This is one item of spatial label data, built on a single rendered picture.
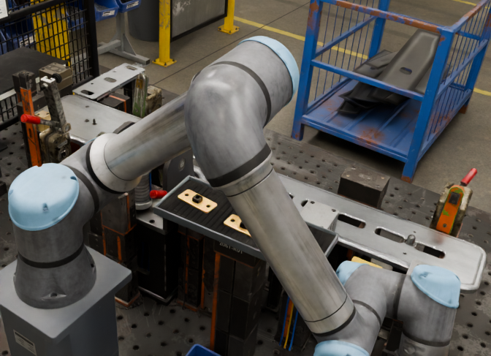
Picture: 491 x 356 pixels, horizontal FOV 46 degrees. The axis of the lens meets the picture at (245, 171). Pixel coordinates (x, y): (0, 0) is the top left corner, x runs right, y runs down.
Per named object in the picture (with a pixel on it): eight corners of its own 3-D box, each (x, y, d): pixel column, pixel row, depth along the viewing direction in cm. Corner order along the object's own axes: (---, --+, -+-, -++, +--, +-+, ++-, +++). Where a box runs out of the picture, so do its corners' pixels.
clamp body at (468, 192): (444, 282, 178) (481, 186, 157) (433, 314, 167) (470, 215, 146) (410, 269, 182) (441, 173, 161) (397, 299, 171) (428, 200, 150)
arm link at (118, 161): (32, 180, 111) (236, 47, 77) (82, 144, 122) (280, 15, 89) (71, 229, 113) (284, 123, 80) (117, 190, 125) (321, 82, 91)
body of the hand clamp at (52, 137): (81, 224, 187) (70, 130, 167) (66, 237, 182) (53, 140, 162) (66, 218, 189) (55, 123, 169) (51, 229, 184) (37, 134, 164)
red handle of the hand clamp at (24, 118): (69, 123, 166) (29, 116, 152) (66, 131, 167) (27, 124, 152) (57, 119, 168) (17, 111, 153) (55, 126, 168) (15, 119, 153)
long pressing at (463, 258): (490, 245, 148) (492, 240, 148) (474, 302, 132) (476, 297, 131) (70, 94, 197) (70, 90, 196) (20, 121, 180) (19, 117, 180)
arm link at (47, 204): (1, 248, 105) (-13, 187, 97) (52, 208, 115) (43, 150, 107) (54, 272, 101) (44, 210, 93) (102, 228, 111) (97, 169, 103)
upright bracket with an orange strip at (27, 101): (49, 215, 189) (28, 74, 161) (46, 217, 188) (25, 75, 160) (42, 211, 190) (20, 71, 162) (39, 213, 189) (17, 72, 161)
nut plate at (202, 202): (218, 205, 126) (218, 200, 125) (207, 213, 123) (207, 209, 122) (188, 189, 129) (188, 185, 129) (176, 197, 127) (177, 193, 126)
